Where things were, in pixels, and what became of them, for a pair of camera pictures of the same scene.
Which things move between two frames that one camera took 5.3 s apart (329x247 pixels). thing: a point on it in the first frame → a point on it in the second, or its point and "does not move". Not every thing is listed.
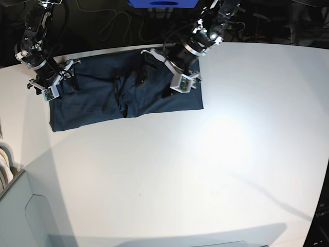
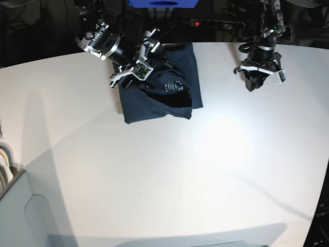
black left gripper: (65, 70) → (131, 50)
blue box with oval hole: (163, 3) does not move
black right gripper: (179, 65) → (261, 59)
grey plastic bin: (21, 225) does not move
